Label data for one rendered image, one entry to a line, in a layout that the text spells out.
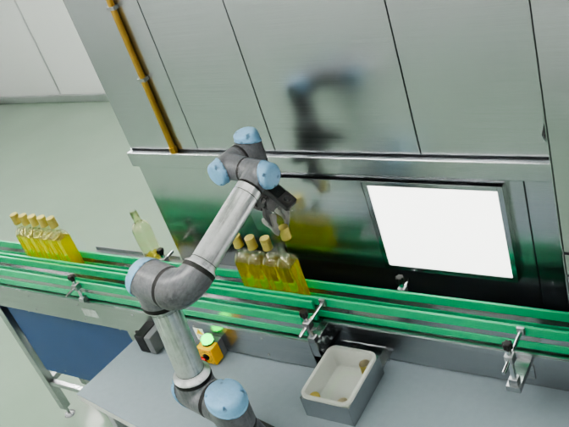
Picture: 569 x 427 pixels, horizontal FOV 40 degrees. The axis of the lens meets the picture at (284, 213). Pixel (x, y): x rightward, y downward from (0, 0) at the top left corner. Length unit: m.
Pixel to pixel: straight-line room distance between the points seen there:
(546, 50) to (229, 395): 1.30
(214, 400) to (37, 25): 5.94
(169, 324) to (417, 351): 0.78
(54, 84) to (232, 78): 5.77
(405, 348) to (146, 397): 0.92
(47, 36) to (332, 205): 5.62
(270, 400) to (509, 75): 1.26
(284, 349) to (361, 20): 1.12
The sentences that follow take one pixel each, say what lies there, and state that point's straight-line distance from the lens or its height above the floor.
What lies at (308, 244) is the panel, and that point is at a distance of 2.66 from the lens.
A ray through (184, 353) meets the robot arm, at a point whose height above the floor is 1.13.
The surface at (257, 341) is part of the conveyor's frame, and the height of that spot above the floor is 0.83.
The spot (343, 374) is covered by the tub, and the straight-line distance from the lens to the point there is 2.56.
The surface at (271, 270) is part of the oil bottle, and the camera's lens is 2.61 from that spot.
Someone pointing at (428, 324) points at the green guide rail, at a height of 0.92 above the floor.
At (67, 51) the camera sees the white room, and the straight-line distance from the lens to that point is 7.75.
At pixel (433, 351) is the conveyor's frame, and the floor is 0.83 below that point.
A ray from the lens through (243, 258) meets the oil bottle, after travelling 2.65.
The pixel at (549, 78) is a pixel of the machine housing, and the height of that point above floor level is 1.82.
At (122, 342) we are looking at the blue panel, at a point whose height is 0.65.
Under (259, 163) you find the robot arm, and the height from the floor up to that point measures 1.55.
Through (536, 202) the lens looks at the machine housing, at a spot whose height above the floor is 1.25.
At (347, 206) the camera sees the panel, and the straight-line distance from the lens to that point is 2.46.
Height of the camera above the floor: 2.54
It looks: 31 degrees down
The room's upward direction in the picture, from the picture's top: 20 degrees counter-clockwise
